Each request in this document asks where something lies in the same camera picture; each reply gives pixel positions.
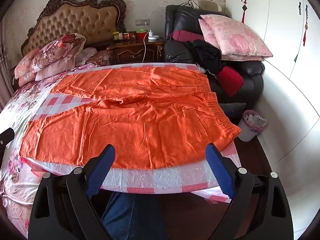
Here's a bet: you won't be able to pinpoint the red tassel ornament with coin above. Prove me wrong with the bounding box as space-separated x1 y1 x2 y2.
299 2 309 47

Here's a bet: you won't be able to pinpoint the red knot ornament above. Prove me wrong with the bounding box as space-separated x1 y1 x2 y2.
241 0 248 23

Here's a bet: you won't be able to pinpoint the pink white checked plastic sheet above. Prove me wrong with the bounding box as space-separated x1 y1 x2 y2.
24 62 242 204

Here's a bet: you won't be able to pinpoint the wire clothes hangers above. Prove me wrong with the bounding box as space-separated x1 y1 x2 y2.
175 0 200 9

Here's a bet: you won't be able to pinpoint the orange pants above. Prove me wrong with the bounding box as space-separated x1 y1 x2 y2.
19 66 242 170

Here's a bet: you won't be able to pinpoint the tufted carved wooden headboard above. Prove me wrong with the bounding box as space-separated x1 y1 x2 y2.
21 0 127 55

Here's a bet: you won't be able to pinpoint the black leather armchair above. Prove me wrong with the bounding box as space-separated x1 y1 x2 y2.
164 4 265 104

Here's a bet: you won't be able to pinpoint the folded floral quilt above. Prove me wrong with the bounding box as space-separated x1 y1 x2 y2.
14 33 87 87

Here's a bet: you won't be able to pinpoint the white bin with pink bag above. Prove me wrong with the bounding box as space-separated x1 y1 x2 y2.
237 109 267 142

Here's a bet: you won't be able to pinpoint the patterned curtain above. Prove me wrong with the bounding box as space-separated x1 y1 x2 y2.
0 21 14 110

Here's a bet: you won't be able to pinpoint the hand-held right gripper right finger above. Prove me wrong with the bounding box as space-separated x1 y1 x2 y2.
205 143 293 240

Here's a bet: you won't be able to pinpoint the pink bed pillow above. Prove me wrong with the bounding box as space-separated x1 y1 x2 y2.
75 47 110 67

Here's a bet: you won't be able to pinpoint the bright red cloth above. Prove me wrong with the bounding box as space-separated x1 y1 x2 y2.
216 66 244 97

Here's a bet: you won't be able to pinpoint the black clothes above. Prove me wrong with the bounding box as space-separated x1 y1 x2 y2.
185 39 224 74

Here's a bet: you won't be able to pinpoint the dark red cloth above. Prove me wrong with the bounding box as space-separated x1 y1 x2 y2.
170 30 204 42

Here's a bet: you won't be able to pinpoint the white cable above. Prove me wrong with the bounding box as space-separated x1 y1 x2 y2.
142 31 150 63

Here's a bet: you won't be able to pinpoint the dark wooden nightstand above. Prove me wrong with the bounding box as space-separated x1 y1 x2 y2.
106 39 165 65

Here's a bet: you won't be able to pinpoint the bed with floral sheet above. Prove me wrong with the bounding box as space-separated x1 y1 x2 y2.
0 64 110 239

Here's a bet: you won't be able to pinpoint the white wardrobe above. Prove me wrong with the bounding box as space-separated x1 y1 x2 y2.
225 0 320 170

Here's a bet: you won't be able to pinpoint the beige headrest cushion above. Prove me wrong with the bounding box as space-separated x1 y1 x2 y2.
194 0 223 13

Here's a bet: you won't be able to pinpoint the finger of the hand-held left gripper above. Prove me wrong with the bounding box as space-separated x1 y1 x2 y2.
0 127 15 160

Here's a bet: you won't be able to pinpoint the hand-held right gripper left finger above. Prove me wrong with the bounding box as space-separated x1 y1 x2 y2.
28 144 117 240

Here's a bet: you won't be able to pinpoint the person's leg in jeans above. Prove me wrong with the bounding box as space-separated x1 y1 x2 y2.
101 192 170 240

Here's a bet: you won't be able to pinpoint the pink floral pillow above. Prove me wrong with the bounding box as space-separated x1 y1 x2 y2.
200 14 273 57
199 18 265 62

